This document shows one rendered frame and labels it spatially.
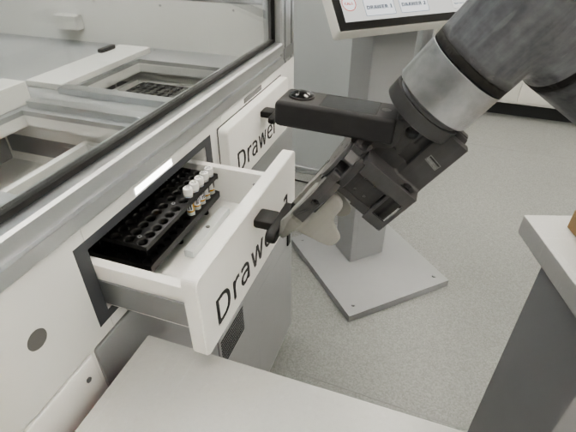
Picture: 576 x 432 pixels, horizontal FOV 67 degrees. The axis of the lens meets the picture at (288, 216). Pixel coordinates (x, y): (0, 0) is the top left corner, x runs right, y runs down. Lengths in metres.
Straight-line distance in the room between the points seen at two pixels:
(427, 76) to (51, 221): 0.35
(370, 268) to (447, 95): 1.44
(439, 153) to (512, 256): 1.70
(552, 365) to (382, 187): 0.59
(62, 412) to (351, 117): 0.43
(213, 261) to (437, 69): 0.26
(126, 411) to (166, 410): 0.04
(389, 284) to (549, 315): 0.91
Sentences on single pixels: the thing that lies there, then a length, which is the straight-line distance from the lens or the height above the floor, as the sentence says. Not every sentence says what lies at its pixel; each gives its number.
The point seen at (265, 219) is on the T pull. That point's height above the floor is 0.91.
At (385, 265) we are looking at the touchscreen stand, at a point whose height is 0.04.
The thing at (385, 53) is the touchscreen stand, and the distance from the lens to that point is 1.42.
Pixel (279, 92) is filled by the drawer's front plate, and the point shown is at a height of 0.91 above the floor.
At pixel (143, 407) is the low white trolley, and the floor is 0.76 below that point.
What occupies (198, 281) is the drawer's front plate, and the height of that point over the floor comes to 0.93.
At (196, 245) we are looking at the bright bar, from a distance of 0.58.
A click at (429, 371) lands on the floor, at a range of 1.54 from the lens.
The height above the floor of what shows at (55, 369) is 0.83.
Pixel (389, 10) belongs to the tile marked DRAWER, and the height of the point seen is 0.99.
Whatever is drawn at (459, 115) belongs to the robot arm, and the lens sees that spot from 0.38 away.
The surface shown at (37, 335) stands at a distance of 0.48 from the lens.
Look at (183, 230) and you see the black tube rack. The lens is 0.57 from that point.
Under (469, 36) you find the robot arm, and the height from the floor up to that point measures 1.13.
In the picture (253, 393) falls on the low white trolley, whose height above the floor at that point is 0.76.
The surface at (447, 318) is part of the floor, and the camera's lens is 1.71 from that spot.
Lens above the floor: 1.21
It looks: 35 degrees down
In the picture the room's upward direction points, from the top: straight up
